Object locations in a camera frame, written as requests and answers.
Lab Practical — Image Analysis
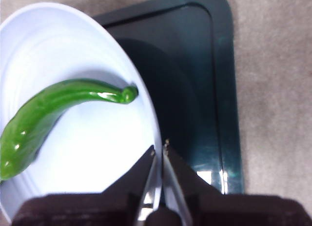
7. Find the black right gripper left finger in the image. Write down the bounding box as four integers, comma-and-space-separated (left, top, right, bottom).
11, 145, 157, 226

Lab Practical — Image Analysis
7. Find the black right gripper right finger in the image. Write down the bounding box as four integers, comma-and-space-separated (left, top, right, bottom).
162, 139, 312, 226

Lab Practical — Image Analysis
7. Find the green pepper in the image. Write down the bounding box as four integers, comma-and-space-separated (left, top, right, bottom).
0, 78, 139, 182

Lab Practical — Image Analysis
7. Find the light blue plate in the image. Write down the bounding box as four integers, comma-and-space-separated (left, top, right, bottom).
0, 1, 163, 223

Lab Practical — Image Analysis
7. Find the black rectangular tray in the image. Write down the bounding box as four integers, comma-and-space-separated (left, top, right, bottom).
92, 0, 245, 195

